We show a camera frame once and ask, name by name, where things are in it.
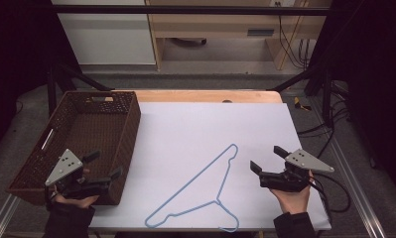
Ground person's left hand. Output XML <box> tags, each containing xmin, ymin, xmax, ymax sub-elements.
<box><xmin>51</xmin><ymin>168</ymin><xmax>100</xmax><ymax>210</ymax></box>

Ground black floor cables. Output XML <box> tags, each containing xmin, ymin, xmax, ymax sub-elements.
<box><xmin>297</xmin><ymin>80</ymin><xmax>352</xmax><ymax>160</ymax></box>

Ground white board sheet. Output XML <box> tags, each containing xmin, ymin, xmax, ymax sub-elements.
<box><xmin>88</xmin><ymin>101</ymin><xmax>332</xmax><ymax>232</ymax></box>

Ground person's right hand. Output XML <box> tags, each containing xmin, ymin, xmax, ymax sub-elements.
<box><xmin>269</xmin><ymin>170</ymin><xmax>315</xmax><ymax>215</ymax></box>

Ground white cabinet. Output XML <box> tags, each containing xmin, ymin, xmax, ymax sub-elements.
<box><xmin>51</xmin><ymin>0</ymin><xmax>157</xmax><ymax>66</ymax></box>

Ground brown woven basket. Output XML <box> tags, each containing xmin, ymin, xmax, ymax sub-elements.
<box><xmin>5</xmin><ymin>90</ymin><xmax>142</xmax><ymax>207</ymax></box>

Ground blue wire clothes hanger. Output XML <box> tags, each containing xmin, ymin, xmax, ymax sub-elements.
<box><xmin>144</xmin><ymin>143</ymin><xmax>240</xmax><ymax>233</ymax></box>

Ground aluminium rail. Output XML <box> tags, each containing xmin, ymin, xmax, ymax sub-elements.
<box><xmin>324</xmin><ymin>130</ymin><xmax>389</xmax><ymax>238</ymax></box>
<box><xmin>0</xmin><ymin>193</ymin><xmax>22</xmax><ymax>238</ymax></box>

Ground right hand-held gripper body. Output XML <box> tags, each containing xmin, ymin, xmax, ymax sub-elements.
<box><xmin>258</xmin><ymin>148</ymin><xmax>335</xmax><ymax>193</ymax></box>

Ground black hanging cables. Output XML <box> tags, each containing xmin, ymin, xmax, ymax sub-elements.
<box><xmin>274</xmin><ymin>1</ymin><xmax>312</xmax><ymax>70</ymax></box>

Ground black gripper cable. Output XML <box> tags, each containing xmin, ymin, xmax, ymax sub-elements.
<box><xmin>308</xmin><ymin>172</ymin><xmax>352</xmax><ymax>214</ymax></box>

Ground yellow and black tool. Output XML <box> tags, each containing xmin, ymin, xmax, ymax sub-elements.
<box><xmin>293</xmin><ymin>96</ymin><xmax>314</xmax><ymax>112</ymax></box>

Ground black frame strut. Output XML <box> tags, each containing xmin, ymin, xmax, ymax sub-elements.
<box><xmin>46</xmin><ymin>61</ymin><xmax>115</xmax><ymax>117</ymax></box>
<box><xmin>267</xmin><ymin>63</ymin><xmax>336</xmax><ymax>128</ymax></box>

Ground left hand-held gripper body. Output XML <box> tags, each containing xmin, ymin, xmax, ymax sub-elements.
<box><xmin>45</xmin><ymin>148</ymin><xmax>113</xmax><ymax>199</ymax></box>

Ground light wooden desk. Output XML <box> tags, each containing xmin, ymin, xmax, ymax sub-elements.
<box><xmin>145</xmin><ymin>0</ymin><xmax>332</xmax><ymax>71</ymax></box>

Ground black horizontal frame bar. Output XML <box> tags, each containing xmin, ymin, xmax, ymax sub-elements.
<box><xmin>52</xmin><ymin>4</ymin><xmax>332</xmax><ymax>17</ymax></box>

